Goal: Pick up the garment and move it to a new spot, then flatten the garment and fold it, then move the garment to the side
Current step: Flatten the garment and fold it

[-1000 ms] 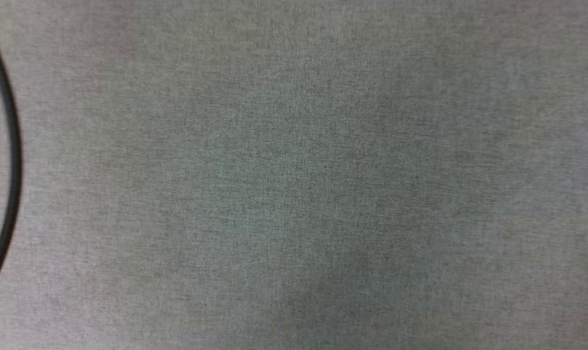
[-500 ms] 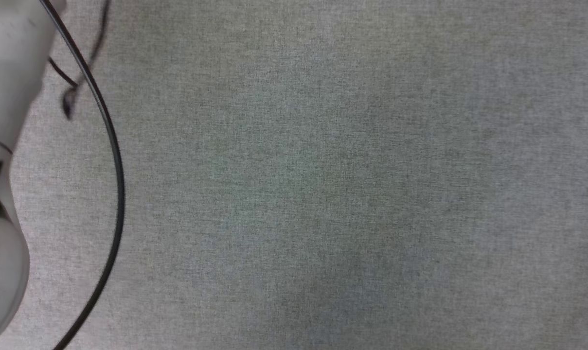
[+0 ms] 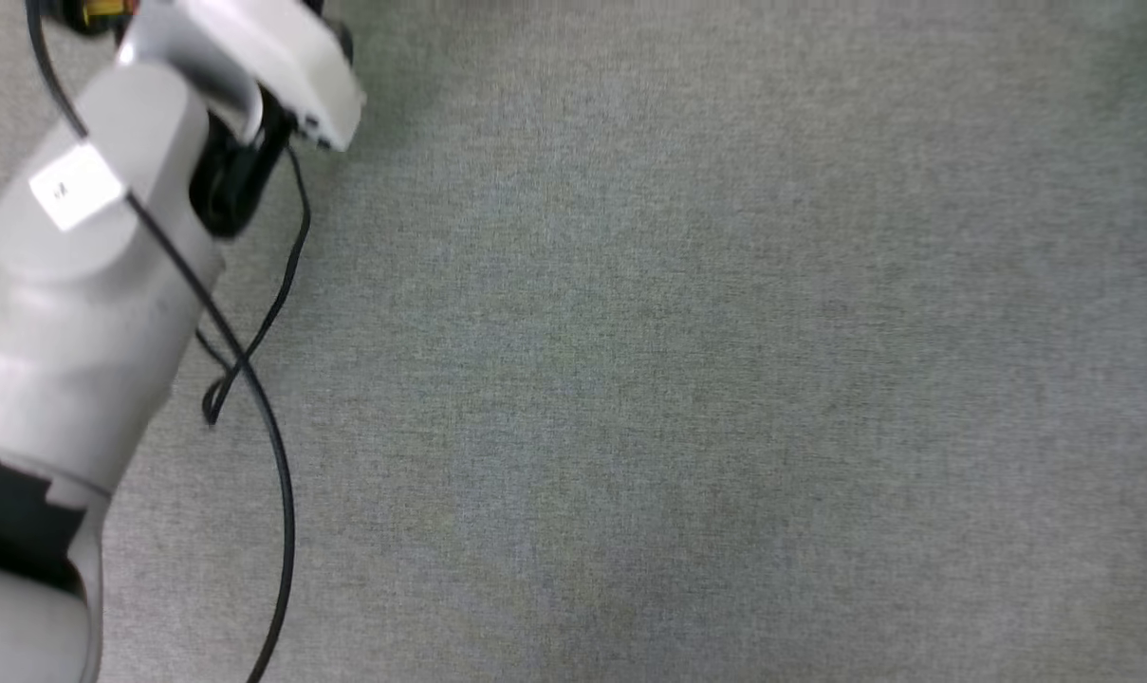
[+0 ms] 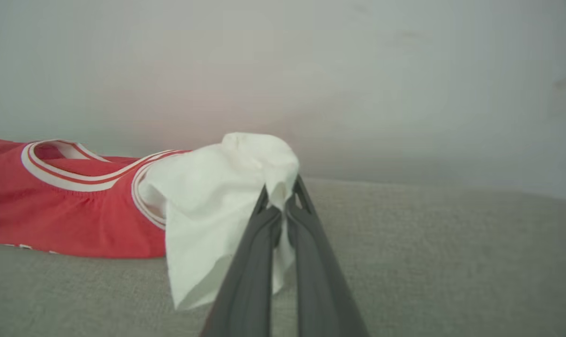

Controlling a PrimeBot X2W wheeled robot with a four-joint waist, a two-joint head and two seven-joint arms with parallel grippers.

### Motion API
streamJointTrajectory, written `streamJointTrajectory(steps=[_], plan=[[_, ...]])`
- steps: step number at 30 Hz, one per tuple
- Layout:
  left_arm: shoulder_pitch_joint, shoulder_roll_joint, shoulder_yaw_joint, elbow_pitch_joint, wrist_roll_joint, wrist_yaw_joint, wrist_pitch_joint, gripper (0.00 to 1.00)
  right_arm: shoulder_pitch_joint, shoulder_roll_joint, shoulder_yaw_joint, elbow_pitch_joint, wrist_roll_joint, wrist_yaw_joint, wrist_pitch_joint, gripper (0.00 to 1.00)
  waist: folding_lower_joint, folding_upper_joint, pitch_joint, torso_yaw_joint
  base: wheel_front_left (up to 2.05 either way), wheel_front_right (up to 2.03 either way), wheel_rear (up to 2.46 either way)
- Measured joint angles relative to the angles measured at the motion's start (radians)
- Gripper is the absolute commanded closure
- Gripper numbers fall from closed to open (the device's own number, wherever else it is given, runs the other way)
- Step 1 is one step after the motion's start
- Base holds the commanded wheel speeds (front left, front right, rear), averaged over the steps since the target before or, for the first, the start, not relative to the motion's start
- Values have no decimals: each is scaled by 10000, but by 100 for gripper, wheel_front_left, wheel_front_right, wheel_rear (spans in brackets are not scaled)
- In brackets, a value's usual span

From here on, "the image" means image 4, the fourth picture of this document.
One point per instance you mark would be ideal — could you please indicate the red and white jersey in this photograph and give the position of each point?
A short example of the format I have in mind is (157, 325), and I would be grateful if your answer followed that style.
(77, 210)

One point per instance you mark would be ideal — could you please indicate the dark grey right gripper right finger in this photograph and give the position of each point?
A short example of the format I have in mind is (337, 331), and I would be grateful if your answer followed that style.
(322, 281)

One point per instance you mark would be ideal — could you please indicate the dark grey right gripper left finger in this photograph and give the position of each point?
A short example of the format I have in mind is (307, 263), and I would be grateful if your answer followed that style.
(247, 281)

